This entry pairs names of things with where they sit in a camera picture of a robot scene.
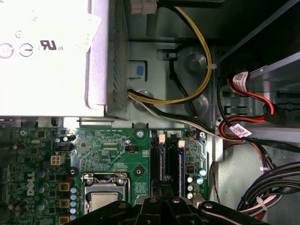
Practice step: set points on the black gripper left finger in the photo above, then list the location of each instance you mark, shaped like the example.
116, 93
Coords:
145, 211

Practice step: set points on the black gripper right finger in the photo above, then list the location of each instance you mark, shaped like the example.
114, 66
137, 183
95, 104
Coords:
182, 211

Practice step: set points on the black RAM slot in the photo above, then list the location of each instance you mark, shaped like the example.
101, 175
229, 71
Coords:
154, 161
172, 161

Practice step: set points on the CPU socket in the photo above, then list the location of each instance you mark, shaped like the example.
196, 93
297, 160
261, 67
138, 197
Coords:
125, 187

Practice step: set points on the silver CPU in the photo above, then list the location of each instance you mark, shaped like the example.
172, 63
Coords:
103, 201

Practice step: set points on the green motherboard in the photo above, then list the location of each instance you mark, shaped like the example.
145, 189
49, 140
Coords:
105, 152

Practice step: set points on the grey power supply unit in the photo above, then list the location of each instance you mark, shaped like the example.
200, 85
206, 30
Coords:
47, 82

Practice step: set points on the metal drive cage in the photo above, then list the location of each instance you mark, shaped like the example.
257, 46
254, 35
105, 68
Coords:
281, 77

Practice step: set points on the white power connector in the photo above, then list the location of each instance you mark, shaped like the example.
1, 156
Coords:
143, 7

